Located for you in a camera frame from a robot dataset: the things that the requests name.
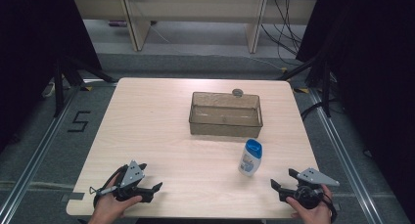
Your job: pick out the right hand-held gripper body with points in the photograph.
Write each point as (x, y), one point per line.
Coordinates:
(308, 186)

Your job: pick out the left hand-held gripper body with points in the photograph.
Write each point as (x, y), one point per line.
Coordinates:
(132, 175)

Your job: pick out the person's right hand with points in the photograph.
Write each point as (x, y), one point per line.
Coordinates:
(313, 214)

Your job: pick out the person's left hand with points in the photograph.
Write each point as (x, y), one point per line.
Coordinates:
(112, 204)

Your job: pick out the white bottle with blue cap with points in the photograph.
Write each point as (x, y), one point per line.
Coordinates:
(250, 158)

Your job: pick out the grey tape strip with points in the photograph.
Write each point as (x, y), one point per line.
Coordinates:
(72, 196)

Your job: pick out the clear brown plastic box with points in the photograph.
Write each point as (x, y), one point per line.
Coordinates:
(225, 114)

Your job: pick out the black metal stand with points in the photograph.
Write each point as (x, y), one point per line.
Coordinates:
(326, 87)
(59, 87)

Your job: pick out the round grey table grommet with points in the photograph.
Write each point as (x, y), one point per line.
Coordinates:
(237, 92)

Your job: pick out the black curtain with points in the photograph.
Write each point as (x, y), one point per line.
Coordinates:
(375, 70)
(32, 54)

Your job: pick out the small purple object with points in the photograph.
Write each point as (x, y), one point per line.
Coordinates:
(118, 23)

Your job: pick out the metal floor rail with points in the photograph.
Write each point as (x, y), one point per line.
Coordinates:
(345, 158)
(36, 152)

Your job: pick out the beige wooden desk frame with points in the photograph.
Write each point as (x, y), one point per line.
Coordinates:
(195, 7)

